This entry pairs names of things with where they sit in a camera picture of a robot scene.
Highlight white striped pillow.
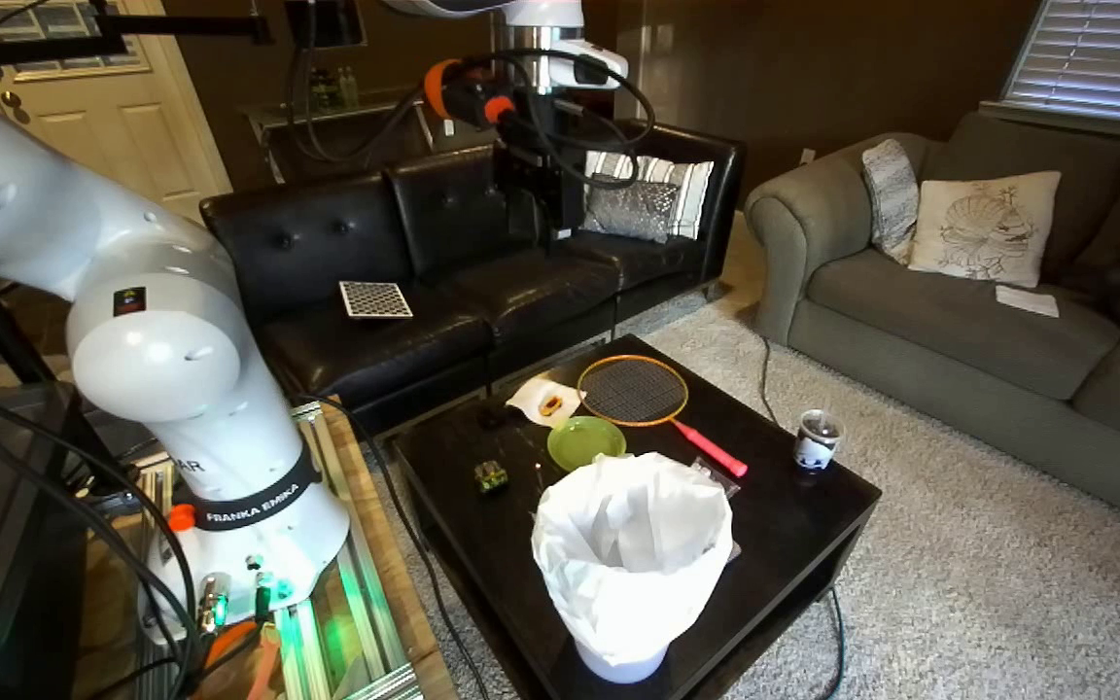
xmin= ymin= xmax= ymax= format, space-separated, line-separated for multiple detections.
xmin=580 ymin=147 xmax=718 ymax=245

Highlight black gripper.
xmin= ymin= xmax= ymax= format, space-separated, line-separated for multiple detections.
xmin=496 ymin=82 xmax=595 ymax=209

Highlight grey sequin pillow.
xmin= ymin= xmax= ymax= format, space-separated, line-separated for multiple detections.
xmin=580 ymin=173 xmax=685 ymax=248

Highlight thick black floor cable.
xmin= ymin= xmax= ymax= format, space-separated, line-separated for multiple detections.
xmin=811 ymin=587 xmax=850 ymax=700

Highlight tan cloth item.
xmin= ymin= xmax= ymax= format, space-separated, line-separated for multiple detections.
xmin=501 ymin=375 xmax=592 ymax=432

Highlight thin black floor cable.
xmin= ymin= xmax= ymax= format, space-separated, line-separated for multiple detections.
xmin=754 ymin=324 xmax=785 ymax=428

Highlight white bin with bag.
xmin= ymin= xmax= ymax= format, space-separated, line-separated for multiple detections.
xmin=528 ymin=449 xmax=744 ymax=687

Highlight cream printed pillow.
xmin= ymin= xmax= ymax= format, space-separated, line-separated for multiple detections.
xmin=906 ymin=166 xmax=1066 ymax=293

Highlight white paper sheet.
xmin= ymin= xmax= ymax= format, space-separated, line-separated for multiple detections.
xmin=990 ymin=280 xmax=1066 ymax=324

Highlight grey white patterned pillow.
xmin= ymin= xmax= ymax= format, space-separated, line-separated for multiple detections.
xmin=859 ymin=138 xmax=925 ymax=270

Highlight black coffee table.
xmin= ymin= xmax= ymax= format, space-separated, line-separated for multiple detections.
xmin=373 ymin=332 xmax=888 ymax=700

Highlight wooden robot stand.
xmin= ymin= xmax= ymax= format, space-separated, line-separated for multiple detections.
xmin=71 ymin=396 xmax=460 ymax=700

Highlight green plastic plate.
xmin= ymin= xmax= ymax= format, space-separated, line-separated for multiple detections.
xmin=543 ymin=412 xmax=628 ymax=475

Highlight white window blinds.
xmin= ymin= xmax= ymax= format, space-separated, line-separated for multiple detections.
xmin=1000 ymin=0 xmax=1120 ymax=138

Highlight white panel door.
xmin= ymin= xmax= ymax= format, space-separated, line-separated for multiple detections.
xmin=0 ymin=0 xmax=232 ymax=227

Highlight printed drink can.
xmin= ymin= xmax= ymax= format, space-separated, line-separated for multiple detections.
xmin=789 ymin=403 xmax=842 ymax=475

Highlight black camera stand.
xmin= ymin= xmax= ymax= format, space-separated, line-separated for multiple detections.
xmin=0 ymin=5 xmax=270 ymax=497

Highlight black leather sofa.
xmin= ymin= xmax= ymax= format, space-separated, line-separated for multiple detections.
xmin=197 ymin=122 xmax=748 ymax=421

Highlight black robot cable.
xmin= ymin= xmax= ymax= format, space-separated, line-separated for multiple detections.
xmin=0 ymin=43 xmax=659 ymax=700

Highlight grey fabric sofa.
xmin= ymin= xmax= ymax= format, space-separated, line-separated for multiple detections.
xmin=744 ymin=110 xmax=1120 ymax=542

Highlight dark console table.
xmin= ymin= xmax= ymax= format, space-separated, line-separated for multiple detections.
xmin=243 ymin=79 xmax=444 ymax=186

